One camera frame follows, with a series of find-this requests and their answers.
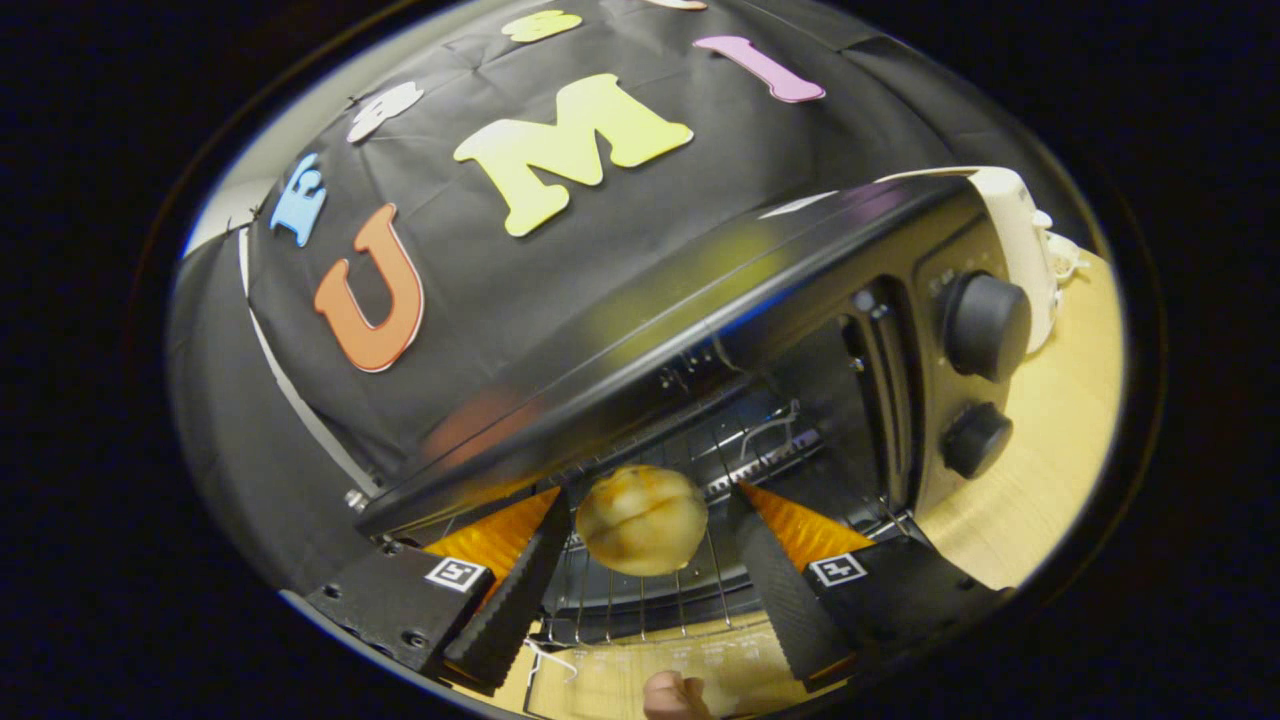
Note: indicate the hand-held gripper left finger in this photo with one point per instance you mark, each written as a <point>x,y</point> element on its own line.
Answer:
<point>520,590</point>

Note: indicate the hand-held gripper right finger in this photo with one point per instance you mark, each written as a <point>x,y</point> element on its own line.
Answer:
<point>780,590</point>

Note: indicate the round golden bread bun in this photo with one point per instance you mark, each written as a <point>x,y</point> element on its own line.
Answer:
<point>640,520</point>

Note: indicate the black toaster oven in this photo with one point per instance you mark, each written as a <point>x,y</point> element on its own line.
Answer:
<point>700,300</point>

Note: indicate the white pop-up toaster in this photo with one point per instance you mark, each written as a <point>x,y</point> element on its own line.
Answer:
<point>1020,230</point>

